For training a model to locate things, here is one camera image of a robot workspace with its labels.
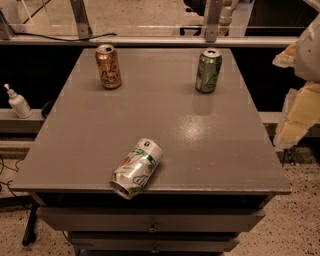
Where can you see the metal bracket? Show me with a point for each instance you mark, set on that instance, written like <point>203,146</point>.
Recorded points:
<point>212,16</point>
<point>81,19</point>

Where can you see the white pump bottle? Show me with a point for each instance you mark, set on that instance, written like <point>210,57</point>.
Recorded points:
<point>18,103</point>

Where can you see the white lying soda can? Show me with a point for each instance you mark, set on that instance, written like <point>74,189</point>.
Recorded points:
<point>135,170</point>

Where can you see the metal bracket right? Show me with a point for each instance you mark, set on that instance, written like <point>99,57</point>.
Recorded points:
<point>212,16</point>

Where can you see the grey drawer cabinet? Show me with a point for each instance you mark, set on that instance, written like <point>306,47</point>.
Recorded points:
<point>218,169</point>

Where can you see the green soda can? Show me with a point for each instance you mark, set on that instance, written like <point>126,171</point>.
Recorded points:
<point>209,64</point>

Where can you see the orange LaCroix can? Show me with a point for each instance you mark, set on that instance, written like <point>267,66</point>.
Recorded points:
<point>108,66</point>

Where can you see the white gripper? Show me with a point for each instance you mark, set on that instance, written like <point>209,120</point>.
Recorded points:
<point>309,57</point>

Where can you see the metal bracket left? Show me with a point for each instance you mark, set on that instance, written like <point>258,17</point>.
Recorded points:
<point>81,19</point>

